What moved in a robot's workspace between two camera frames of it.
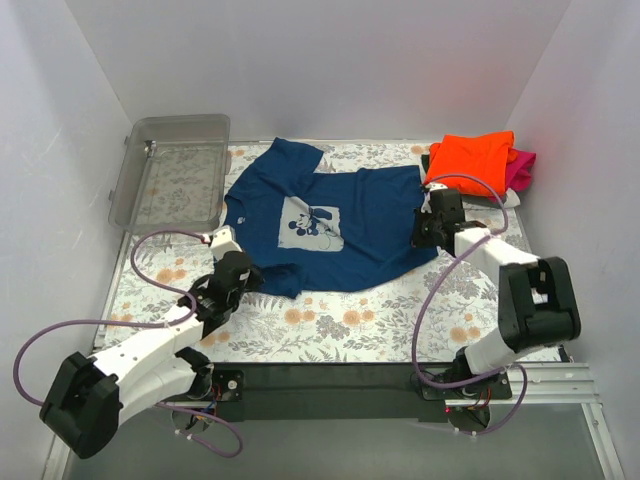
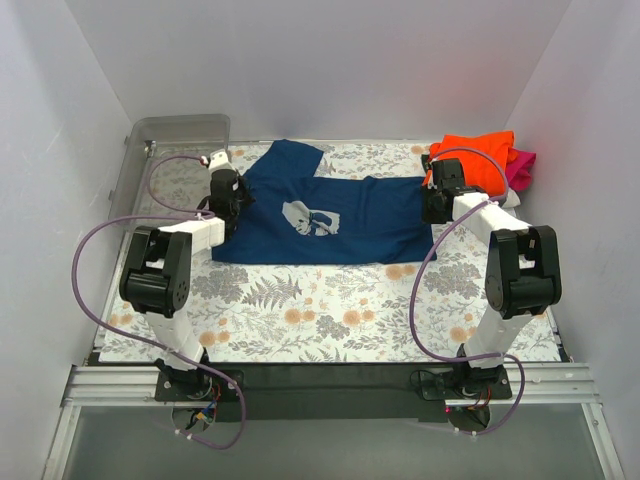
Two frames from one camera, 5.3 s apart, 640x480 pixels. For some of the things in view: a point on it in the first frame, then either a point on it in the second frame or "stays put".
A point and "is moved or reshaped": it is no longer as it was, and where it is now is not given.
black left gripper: [248, 275] -> [240, 201]
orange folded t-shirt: [482, 156] stays put
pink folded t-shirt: [518, 173] stays put
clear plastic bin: [172, 174] stays put
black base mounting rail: [329, 390] stays put
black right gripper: [422, 230] -> [431, 206]
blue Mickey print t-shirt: [296, 228] is moved or reshaped
